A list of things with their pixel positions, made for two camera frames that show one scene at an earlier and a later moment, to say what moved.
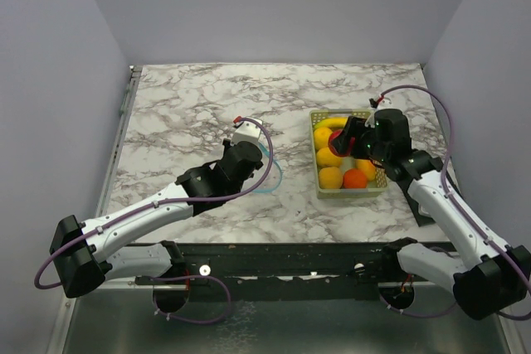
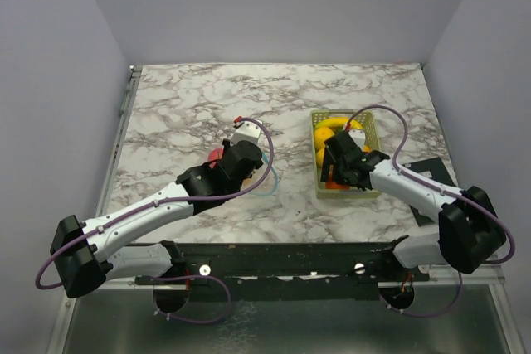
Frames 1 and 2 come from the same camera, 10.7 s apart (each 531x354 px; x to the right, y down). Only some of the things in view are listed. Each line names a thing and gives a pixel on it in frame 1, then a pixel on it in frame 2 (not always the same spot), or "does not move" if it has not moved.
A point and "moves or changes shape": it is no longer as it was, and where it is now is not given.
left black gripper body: x=227 y=146 does not move
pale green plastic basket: x=374 y=189 does not move
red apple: x=353 y=142 moves or changes shape
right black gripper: x=354 y=127 → x=328 y=161
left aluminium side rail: x=117 y=140 does not move
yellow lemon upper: x=321 y=136 does not move
